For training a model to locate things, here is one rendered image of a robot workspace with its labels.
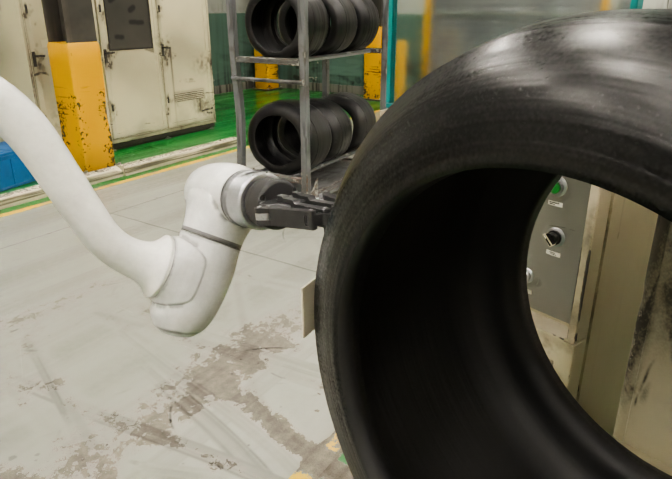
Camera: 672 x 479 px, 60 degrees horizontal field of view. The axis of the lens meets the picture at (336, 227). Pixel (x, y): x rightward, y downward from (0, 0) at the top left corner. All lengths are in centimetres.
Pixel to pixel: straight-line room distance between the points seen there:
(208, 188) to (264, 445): 149
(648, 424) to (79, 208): 81
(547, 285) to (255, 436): 140
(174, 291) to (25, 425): 177
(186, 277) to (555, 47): 66
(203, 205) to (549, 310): 72
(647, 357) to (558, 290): 43
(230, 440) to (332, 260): 180
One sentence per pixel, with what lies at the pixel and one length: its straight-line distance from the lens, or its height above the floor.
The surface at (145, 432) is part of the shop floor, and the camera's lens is 243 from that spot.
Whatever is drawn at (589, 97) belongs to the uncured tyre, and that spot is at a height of 144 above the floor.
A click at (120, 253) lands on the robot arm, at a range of 91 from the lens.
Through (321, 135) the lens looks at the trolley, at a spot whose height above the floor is 66.
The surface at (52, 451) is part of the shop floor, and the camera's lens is 247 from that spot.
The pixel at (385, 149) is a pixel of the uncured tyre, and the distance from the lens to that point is 48.
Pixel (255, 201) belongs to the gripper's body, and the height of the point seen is 123.
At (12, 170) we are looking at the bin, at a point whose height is 15.
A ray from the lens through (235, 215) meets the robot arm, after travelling 89.
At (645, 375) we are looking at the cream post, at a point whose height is 106.
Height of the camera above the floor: 149
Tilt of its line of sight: 21 degrees down
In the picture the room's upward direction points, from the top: straight up
